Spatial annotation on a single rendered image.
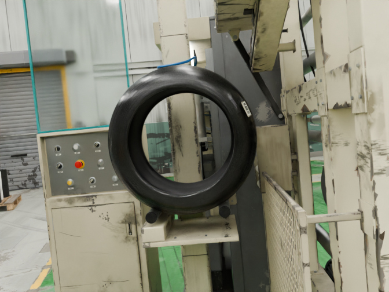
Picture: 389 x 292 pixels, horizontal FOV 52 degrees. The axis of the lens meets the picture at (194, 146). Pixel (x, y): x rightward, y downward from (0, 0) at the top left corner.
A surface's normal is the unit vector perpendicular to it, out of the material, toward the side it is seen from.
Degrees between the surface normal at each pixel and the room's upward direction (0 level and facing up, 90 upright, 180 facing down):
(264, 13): 162
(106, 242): 90
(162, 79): 79
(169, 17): 90
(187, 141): 90
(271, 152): 90
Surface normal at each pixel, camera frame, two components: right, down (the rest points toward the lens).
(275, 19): 0.07, 0.96
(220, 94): 0.07, -0.08
